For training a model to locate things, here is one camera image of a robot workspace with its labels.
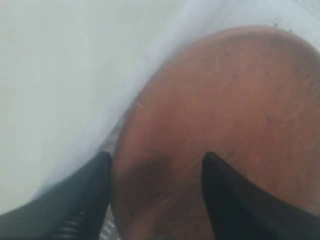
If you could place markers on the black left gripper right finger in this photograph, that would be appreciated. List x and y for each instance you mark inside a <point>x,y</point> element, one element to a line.
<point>240,210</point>

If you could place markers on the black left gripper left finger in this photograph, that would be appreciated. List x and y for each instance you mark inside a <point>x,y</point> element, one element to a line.
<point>74,209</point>

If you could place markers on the brown red plate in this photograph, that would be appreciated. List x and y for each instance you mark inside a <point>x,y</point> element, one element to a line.
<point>249,94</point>

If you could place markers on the white woven plastic basket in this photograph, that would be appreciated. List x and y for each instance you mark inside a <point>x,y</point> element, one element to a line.
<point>197,20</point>

